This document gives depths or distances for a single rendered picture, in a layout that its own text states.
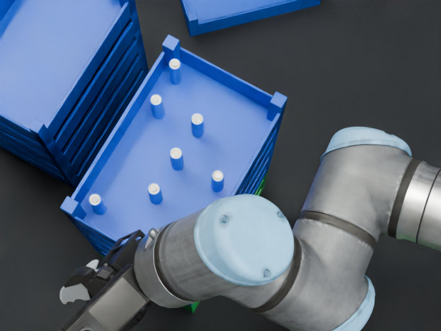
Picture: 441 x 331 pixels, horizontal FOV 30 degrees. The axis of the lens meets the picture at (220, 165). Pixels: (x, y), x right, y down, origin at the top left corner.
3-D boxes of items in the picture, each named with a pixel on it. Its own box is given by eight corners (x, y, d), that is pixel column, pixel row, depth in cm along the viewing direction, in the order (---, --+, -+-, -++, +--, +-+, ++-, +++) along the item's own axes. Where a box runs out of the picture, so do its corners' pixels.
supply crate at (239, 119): (170, 54, 129) (167, 33, 121) (283, 115, 126) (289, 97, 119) (68, 219, 122) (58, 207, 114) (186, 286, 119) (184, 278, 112)
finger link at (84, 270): (87, 294, 104) (128, 289, 98) (79, 305, 103) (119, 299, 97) (63, 268, 103) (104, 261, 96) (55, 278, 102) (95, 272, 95)
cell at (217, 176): (214, 178, 123) (215, 167, 117) (226, 184, 123) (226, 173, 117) (209, 188, 123) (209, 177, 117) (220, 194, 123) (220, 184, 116)
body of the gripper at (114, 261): (155, 279, 106) (209, 260, 96) (118, 330, 100) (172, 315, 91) (114, 238, 104) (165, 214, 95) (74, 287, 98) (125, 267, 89)
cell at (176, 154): (184, 150, 118) (186, 162, 124) (173, 144, 118) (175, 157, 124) (178, 161, 117) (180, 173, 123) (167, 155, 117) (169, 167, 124)
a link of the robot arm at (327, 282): (398, 261, 89) (315, 210, 84) (361, 362, 86) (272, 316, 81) (344, 255, 97) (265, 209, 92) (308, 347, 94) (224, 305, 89)
